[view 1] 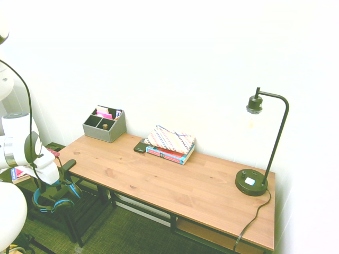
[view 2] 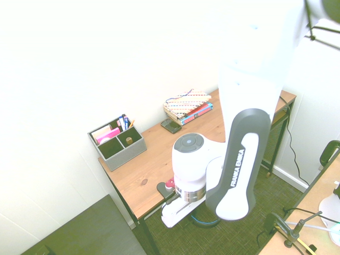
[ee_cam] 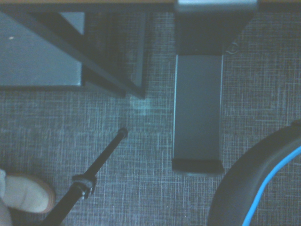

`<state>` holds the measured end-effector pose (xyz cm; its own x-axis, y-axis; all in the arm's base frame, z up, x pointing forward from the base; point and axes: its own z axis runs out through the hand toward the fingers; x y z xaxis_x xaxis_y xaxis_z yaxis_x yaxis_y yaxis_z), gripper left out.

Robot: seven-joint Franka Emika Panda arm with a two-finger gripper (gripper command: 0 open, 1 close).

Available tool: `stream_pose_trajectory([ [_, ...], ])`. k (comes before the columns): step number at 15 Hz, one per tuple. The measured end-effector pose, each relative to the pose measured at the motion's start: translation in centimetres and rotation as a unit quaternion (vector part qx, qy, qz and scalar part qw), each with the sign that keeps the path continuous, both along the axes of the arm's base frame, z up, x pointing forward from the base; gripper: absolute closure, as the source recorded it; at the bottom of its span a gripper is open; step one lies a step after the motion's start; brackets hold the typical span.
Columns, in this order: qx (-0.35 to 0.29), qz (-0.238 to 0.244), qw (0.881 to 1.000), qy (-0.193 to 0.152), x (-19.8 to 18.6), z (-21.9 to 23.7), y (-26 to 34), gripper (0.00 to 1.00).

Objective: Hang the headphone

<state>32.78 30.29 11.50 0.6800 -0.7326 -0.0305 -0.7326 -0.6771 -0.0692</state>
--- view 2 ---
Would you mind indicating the red and blue book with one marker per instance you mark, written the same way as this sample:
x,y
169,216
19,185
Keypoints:
x,y
197,112

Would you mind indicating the black camera stand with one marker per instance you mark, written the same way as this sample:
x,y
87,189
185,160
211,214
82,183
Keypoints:
x,y
313,29

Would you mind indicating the red emergency stop button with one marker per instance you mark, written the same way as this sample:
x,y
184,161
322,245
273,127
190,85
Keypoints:
x,y
170,183

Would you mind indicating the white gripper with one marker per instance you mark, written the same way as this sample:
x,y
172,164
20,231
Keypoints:
x,y
176,212

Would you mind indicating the grey desk organizer box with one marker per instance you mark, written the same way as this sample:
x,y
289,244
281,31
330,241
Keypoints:
x,y
125,154

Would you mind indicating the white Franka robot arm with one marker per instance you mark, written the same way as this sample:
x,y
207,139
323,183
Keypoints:
x,y
239,159

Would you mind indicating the light wooden table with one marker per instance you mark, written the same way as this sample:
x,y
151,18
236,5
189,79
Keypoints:
x,y
308,202

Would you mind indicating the beige note pad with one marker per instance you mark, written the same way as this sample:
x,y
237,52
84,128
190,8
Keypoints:
x,y
101,131

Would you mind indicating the striped fabric notebook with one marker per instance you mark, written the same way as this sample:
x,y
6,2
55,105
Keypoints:
x,y
186,102

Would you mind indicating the small wooden stamp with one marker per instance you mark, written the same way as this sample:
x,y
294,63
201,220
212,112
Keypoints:
x,y
128,140

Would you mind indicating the white round device base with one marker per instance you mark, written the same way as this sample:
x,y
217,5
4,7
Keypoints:
x,y
330,210

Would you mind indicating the pink sticky note pad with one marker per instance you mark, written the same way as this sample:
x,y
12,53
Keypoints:
x,y
107,134

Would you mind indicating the black mobile phone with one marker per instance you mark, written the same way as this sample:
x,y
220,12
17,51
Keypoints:
x,y
171,126

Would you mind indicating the wooden desk with black frame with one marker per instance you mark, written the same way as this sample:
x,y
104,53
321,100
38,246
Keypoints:
x,y
148,159

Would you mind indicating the orange pencil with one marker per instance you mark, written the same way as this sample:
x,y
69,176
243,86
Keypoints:
x,y
131,123

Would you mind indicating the blue marker pen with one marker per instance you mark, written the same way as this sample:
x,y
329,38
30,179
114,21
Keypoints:
x,y
123,121

